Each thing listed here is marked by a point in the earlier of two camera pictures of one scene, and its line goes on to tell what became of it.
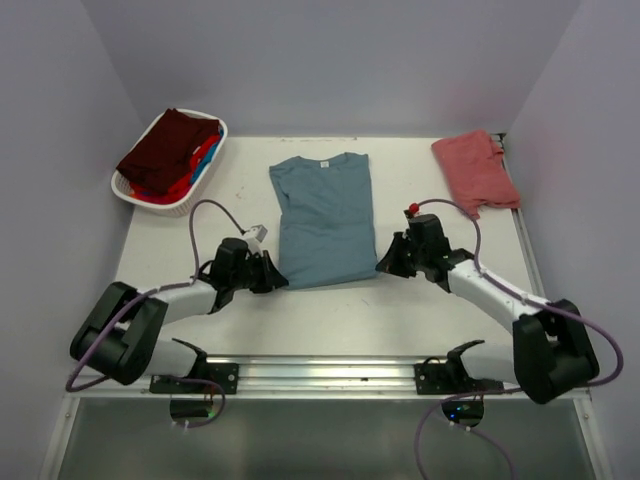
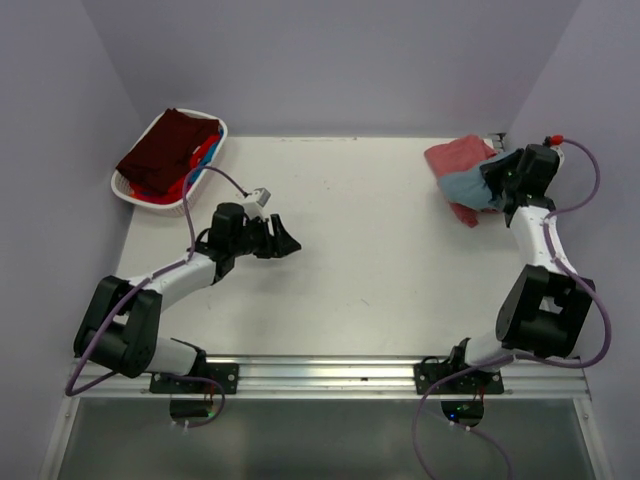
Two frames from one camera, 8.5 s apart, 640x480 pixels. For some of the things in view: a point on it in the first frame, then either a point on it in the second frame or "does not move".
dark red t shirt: x=164 y=151 does not move
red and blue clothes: x=200 y=153 does not move
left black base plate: x=224 y=375 does not move
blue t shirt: x=326 y=229 -> x=470 y=187
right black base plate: x=442 y=379 does not move
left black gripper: x=271 y=278 -> x=282 y=244
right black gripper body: x=419 y=253 -> x=503 y=176
